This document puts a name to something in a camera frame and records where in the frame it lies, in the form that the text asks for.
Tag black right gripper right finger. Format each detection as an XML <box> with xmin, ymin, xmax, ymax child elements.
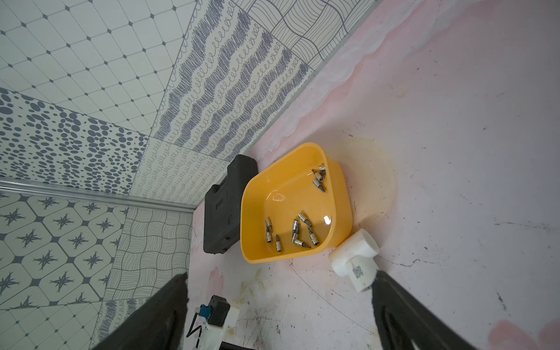
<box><xmin>371</xmin><ymin>271</ymin><xmax>473</xmax><ymax>349</ymax></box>

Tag white pipe tee fitting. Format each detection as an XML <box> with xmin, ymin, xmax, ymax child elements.
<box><xmin>328</xmin><ymin>228</ymin><xmax>380</xmax><ymax>293</ymax></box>

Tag small silver bit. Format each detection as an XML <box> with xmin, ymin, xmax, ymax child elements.
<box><xmin>298</xmin><ymin>213</ymin><xmax>313</xmax><ymax>228</ymax></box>

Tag black plastic tool case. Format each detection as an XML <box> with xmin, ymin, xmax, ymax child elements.
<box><xmin>204</xmin><ymin>155</ymin><xmax>258</xmax><ymax>254</ymax></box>

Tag yellow plastic storage box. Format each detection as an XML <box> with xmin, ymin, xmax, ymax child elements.
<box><xmin>240</xmin><ymin>143</ymin><xmax>354</xmax><ymax>264</ymax></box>

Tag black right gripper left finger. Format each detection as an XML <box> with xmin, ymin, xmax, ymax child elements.
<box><xmin>95</xmin><ymin>273</ymin><xmax>188</xmax><ymax>349</ymax></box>

